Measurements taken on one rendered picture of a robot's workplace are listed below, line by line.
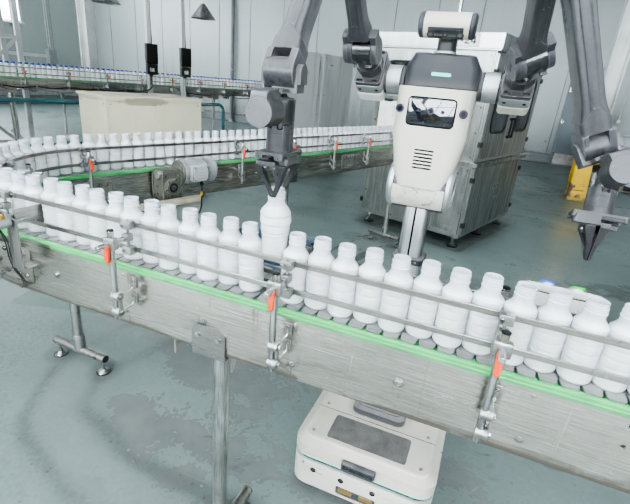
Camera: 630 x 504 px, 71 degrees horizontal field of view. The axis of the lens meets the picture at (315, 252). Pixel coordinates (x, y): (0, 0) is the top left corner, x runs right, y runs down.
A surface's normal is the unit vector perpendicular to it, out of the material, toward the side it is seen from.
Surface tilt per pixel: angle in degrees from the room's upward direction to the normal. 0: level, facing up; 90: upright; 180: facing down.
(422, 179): 90
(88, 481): 0
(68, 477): 0
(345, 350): 90
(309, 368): 90
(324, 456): 90
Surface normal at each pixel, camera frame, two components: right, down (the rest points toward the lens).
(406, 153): -0.38, 0.31
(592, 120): -0.07, 0.47
